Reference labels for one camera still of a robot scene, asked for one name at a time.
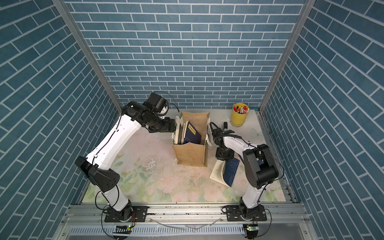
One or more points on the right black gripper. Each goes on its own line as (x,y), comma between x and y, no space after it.
(229,157)

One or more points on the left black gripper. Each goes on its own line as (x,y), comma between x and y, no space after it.
(168,126)

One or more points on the navy blue book yellow label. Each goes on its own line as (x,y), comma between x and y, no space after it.
(224,172)

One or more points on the dark blue starry book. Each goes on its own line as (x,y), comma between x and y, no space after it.
(190,134)

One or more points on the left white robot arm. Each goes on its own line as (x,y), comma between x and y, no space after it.
(96,166)

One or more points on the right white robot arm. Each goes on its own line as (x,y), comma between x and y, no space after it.
(260,169)

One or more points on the white paged book in bag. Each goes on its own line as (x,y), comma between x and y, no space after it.
(178,132)

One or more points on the yellow pen holder cup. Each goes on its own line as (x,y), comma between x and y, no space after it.
(237,117)

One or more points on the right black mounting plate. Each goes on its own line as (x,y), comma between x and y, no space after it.
(237,213)

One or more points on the black mounting plate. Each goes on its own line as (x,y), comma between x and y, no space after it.
(128,214)
(237,213)

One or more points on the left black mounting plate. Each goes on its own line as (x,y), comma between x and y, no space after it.
(128,214)

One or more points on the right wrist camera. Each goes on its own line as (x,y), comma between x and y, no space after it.
(219,133)

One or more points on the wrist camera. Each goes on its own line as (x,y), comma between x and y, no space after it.
(219,133)
(157,104)

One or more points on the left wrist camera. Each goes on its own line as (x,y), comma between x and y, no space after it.
(157,104)

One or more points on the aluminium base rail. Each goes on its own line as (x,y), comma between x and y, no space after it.
(181,221)

